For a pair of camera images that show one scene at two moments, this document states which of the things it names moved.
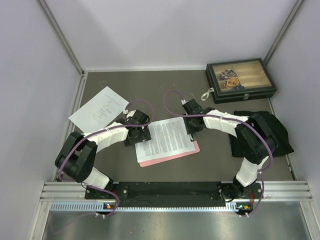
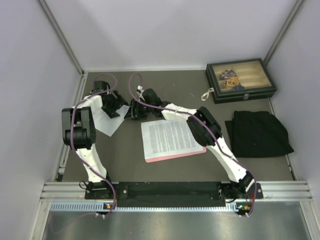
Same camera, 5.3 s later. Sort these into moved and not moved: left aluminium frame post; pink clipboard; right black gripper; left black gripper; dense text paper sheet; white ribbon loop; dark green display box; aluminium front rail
Moved: pink clipboard; dense text paper sheet; right black gripper; left black gripper
Not moved: aluminium front rail; left aluminium frame post; dark green display box; white ribbon loop
